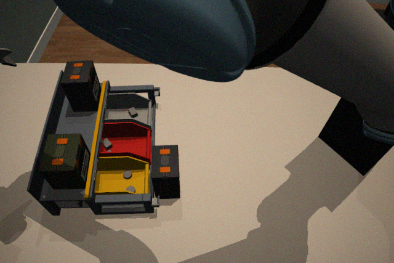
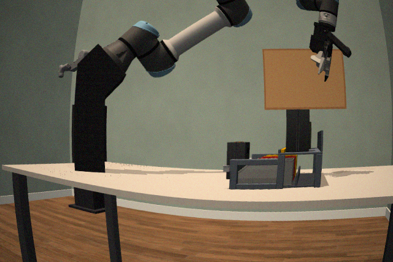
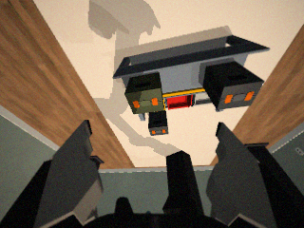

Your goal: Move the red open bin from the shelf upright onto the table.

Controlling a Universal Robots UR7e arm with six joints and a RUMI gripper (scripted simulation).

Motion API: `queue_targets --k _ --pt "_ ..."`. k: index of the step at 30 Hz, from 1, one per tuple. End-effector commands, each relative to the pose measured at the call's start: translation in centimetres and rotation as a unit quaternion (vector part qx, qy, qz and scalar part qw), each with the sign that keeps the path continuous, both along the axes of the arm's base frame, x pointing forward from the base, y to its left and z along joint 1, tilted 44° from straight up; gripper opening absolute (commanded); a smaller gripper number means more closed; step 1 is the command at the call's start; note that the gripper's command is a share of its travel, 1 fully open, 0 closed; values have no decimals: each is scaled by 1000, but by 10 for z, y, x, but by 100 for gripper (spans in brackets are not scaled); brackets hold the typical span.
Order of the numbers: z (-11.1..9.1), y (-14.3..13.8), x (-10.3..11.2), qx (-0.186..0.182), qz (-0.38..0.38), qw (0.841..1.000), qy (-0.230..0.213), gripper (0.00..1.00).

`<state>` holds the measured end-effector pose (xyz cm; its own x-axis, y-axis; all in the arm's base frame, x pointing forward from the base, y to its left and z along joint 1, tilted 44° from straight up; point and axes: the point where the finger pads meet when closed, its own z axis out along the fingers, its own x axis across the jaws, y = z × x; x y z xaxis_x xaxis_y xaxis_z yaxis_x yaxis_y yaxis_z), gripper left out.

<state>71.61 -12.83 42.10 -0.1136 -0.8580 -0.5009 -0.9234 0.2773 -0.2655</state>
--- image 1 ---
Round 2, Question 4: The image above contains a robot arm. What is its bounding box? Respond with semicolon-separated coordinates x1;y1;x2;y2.
54;0;394;145

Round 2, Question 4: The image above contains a red bin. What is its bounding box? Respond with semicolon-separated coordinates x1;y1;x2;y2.
99;122;151;163

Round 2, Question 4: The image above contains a yellow open bin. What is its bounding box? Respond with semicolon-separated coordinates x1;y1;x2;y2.
94;156;150;195

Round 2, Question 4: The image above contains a dark grey metal shelf rack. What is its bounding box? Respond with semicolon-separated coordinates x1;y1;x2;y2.
27;70;160;216

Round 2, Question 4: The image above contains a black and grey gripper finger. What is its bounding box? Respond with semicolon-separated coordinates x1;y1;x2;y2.
0;48;17;67

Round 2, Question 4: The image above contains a grey metal disc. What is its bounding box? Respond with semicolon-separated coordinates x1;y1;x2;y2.
123;170;132;179
126;186;135;193

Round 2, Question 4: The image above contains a yellow flat bar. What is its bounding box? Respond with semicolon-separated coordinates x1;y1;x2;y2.
84;81;107;199

